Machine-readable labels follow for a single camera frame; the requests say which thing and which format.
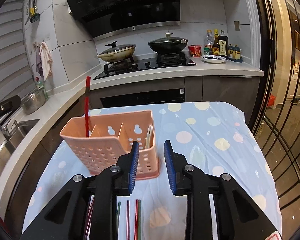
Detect white ceramic soup spoon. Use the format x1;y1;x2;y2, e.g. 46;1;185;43
145;125;153;149

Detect green chopstick group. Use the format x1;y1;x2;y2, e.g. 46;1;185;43
137;199;141;240

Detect bright red chopstick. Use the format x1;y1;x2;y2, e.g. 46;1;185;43
84;76;91;138

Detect maroon chopstick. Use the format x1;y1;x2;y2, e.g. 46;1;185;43
85;196;95;239

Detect dark red chopstick group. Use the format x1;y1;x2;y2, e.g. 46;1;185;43
126;200;130;240

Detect hanging kitchen utensils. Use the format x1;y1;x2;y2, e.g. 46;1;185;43
25;0;40;24

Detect chrome sink faucet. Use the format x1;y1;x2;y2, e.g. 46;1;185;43
0;120;20;140

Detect stainless steel pot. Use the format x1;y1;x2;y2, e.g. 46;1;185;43
21;88;46;115

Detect pink perforated utensil holder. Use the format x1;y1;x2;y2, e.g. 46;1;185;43
60;110;160;180

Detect green dish soap bottle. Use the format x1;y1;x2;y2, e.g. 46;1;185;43
36;77;49;99

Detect steel sink basin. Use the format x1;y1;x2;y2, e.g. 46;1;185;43
0;119;39;176

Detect blue polka dot tablecloth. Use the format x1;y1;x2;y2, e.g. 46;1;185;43
21;101;283;240

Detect purple hanging cloth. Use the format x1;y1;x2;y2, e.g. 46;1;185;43
36;46;44;78

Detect built-in oven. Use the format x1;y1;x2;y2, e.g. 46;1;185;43
100;88;186;108

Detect white hanging towel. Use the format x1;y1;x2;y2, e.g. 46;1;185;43
39;41;53;80

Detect black gas stove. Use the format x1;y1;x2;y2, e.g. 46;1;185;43
93;52;196;80

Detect white plate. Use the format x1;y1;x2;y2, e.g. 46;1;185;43
201;55;226;64

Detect red instant noodle cup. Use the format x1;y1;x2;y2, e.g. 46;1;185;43
188;44;202;57

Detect black wok with lid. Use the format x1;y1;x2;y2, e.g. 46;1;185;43
148;33;188;54

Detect beige wok with lid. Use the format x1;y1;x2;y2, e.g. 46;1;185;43
97;41;136;63

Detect brown sauce bottle yellow cap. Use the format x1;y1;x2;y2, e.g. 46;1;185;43
212;29;219;55

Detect clear plastic bottle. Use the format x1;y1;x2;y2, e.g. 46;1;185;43
204;29;214;55

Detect condiment jars on tray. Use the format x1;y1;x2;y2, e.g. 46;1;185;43
228;44;243;62

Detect dark soy sauce bottle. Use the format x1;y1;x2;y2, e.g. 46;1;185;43
218;30;228;59

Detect black range hood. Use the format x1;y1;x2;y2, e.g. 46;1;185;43
67;0;180;39

